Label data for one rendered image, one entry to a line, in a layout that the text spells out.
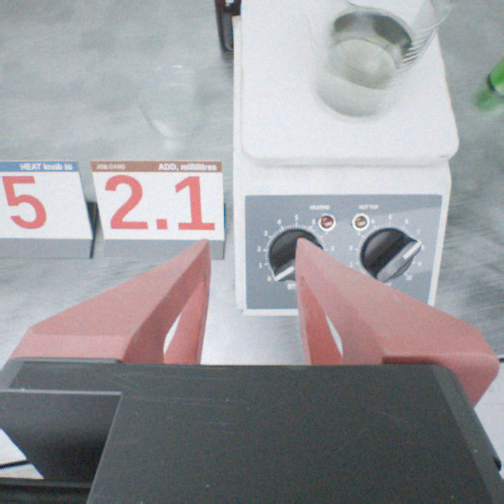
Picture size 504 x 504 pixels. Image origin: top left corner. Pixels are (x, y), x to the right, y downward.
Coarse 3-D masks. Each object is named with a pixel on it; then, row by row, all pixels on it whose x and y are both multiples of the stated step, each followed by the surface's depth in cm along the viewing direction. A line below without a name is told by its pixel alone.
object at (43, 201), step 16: (0, 176) 24; (16, 176) 24; (32, 176) 24; (48, 176) 24; (64, 176) 24; (0, 192) 24; (16, 192) 24; (32, 192) 24; (48, 192) 24; (64, 192) 24; (0, 208) 25; (16, 208) 25; (32, 208) 25; (48, 208) 25; (64, 208) 25; (80, 208) 25; (0, 224) 26; (16, 224) 26; (32, 224) 25; (48, 224) 25; (64, 224) 25; (80, 224) 25
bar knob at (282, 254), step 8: (288, 232) 20; (296, 232) 20; (304, 232) 20; (280, 240) 20; (288, 240) 21; (296, 240) 20; (312, 240) 20; (272, 248) 21; (280, 248) 21; (288, 248) 21; (296, 248) 20; (320, 248) 19; (272, 256) 21; (280, 256) 21; (288, 256) 20; (272, 264) 21; (280, 264) 20; (288, 264) 19; (280, 272) 20; (288, 272) 20; (280, 280) 20
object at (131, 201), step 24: (120, 192) 24; (144, 192) 24; (168, 192) 24; (192, 192) 24; (216, 192) 24; (120, 216) 25; (144, 216) 25; (168, 216) 25; (192, 216) 25; (216, 216) 25
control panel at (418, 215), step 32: (256, 224) 21; (288, 224) 21; (352, 224) 20; (384, 224) 21; (416, 224) 21; (256, 256) 21; (352, 256) 21; (416, 256) 21; (256, 288) 22; (288, 288) 22; (416, 288) 22
